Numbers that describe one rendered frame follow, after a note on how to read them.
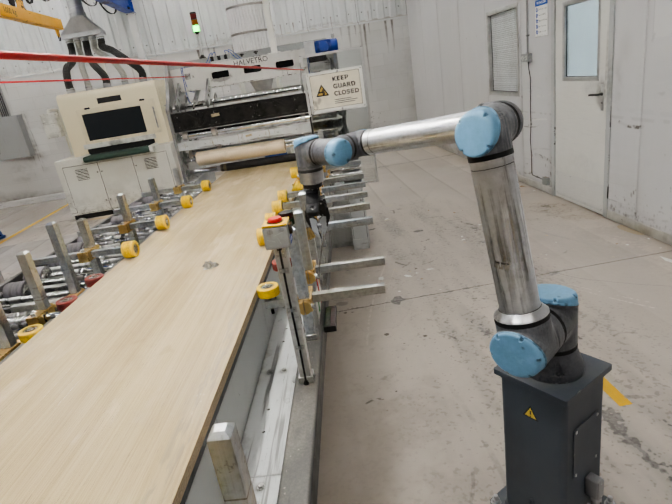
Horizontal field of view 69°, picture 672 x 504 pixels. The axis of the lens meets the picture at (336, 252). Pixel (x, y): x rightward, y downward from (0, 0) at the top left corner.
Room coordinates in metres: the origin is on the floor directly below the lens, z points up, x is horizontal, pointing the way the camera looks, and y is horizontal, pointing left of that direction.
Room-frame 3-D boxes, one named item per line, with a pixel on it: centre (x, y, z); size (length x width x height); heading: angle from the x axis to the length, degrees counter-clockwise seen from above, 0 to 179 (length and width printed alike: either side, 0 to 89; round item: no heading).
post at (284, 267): (1.32, 0.15, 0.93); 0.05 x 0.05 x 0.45; 86
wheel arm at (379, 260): (1.87, 0.03, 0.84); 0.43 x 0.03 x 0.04; 86
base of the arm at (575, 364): (1.33, -0.62, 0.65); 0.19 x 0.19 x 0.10
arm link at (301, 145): (1.77, 0.04, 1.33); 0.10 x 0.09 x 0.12; 44
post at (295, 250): (1.58, 0.14, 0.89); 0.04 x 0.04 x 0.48; 86
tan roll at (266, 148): (4.47, 0.49, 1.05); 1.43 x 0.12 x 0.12; 86
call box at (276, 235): (1.32, 0.15, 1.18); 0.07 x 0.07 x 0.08; 86
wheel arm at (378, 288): (1.62, 0.07, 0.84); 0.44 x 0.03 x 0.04; 86
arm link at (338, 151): (1.70, -0.04, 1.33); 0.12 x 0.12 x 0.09; 44
